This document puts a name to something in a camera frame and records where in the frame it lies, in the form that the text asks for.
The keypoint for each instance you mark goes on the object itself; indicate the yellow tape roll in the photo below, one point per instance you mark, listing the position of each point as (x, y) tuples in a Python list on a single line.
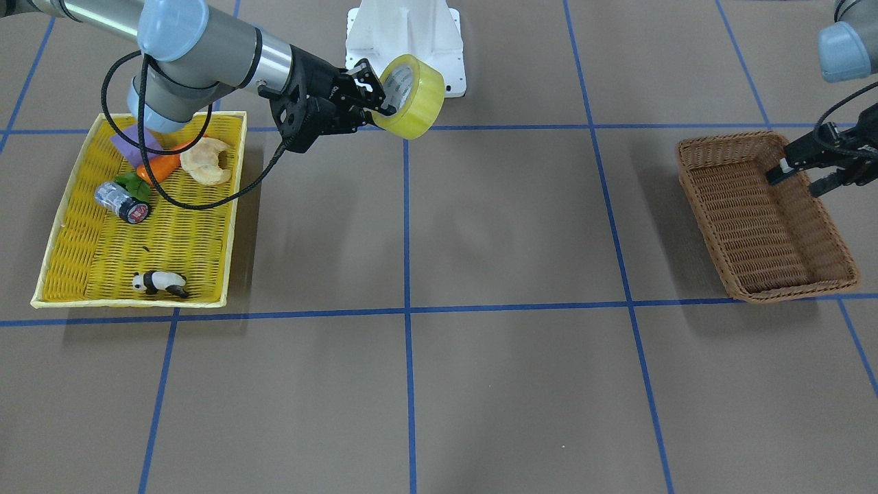
[(416, 92)]

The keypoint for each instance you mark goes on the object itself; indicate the orange toy carrot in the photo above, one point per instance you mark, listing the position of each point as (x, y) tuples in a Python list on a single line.
[(161, 165)]

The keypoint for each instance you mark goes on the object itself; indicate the small silver can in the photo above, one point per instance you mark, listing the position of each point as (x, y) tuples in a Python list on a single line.
[(116, 199)]

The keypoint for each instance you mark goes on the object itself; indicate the black white panda figure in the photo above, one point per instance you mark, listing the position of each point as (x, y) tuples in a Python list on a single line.
[(154, 282)]

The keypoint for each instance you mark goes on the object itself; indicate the purple foam block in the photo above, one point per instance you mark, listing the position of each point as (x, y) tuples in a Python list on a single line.
[(129, 149)]

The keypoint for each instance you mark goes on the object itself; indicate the beige croissant toy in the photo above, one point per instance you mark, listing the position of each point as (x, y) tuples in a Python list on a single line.
[(202, 161)]

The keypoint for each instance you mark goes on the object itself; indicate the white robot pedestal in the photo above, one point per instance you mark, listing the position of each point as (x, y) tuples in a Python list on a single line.
[(431, 31)]

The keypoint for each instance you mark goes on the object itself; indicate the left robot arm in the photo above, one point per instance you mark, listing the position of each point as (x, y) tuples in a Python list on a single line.
[(847, 50)]

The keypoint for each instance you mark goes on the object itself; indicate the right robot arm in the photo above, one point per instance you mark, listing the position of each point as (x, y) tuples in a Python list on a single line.
[(199, 54)]

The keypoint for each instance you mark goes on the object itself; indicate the brown wicker basket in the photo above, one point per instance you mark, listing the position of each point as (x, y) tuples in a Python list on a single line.
[(768, 243)]

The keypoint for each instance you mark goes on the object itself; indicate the yellow woven basket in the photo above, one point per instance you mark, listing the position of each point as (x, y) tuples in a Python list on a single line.
[(92, 255)]

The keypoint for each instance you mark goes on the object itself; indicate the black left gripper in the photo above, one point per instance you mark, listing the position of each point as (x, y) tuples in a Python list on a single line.
[(848, 152)]

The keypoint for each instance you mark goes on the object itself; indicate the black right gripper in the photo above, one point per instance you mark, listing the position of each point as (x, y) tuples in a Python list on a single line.
[(317, 81)]

